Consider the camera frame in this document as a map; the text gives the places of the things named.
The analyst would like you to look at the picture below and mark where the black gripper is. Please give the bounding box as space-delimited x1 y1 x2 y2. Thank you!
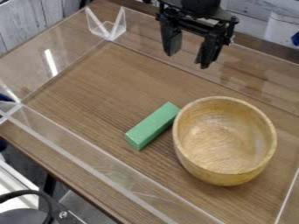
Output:
156 0 239 69

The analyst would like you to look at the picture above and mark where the brown wooden bowl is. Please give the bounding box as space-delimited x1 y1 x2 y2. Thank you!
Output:
172 96 277 186

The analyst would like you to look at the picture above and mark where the white container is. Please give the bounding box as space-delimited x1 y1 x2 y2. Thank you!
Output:
264 11 299 50

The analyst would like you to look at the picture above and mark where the blue object at right edge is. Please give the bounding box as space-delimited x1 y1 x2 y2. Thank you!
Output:
291 32 299 46

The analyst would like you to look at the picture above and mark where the clear acrylic enclosure wall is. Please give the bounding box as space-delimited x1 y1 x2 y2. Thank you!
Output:
0 2 299 224

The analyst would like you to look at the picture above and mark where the green rectangular block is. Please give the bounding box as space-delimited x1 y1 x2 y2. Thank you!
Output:
124 102 181 151

